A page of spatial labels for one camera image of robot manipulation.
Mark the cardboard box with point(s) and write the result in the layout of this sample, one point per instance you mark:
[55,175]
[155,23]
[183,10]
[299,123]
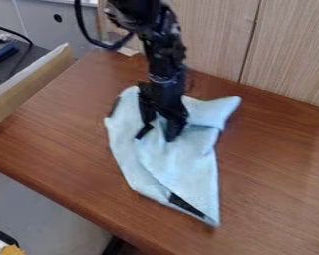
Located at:
[20,83]

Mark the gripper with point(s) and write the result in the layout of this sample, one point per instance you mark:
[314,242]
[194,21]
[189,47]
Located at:
[164,94]

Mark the light blue cloth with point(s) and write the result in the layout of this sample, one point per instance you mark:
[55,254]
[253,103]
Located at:
[184,166]

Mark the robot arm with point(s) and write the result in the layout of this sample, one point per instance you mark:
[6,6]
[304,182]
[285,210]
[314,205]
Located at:
[162,43]

